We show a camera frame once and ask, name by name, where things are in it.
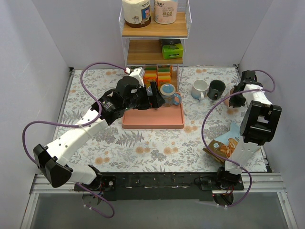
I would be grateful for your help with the pink tray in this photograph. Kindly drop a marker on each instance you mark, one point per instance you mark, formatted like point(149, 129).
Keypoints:
point(171, 117)

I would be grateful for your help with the blue-grey mug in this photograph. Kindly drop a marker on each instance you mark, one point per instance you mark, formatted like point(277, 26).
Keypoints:
point(149, 91)

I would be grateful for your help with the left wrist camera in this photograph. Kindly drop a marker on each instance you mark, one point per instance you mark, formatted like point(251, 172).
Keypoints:
point(137, 73)

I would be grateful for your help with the chips bag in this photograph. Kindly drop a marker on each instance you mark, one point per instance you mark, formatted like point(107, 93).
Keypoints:
point(225, 144)

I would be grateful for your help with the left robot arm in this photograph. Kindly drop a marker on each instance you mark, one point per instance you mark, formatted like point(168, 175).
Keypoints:
point(52, 159)

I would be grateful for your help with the blue floral mug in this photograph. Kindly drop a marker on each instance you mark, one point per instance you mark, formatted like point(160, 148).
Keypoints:
point(169, 94)

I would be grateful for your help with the dark tissue pack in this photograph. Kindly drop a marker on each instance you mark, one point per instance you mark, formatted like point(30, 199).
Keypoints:
point(169, 41)

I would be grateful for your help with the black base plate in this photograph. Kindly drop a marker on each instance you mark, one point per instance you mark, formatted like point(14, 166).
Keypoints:
point(158, 185)

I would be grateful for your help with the white wire shelf rack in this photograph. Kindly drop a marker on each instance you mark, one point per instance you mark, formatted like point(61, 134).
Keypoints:
point(141, 46)

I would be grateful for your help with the aluminium frame rail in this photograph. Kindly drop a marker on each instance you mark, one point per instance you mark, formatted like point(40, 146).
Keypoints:
point(261, 183)

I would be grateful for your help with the white blue mug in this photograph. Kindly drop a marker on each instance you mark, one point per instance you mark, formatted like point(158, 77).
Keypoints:
point(199, 89)

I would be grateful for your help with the brown toilet paper pack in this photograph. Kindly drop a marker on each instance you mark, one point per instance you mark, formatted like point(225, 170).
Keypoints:
point(137, 13)

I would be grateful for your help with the green tissue pack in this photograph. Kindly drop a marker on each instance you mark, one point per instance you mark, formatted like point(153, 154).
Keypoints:
point(173, 51)

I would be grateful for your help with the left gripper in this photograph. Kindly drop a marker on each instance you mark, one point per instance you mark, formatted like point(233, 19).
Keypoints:
point(145, 99)

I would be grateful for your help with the dark grey mug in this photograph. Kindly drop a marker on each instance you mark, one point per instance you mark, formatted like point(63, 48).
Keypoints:
point(216, 89)

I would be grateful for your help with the pink mug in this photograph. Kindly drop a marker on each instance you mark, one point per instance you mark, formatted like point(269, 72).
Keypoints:
point(227, 96)

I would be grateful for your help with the pink toilet paper pack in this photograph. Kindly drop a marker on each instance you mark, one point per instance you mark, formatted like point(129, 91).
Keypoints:
point(165, 11)

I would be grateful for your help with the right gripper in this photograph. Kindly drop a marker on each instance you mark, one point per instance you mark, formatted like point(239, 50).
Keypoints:
point(238, 96)

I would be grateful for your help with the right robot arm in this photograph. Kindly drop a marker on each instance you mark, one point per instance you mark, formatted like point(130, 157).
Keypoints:
point(258, 126)

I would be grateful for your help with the floral table mat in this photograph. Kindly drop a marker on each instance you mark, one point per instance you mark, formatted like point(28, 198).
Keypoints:
point(120, 150)

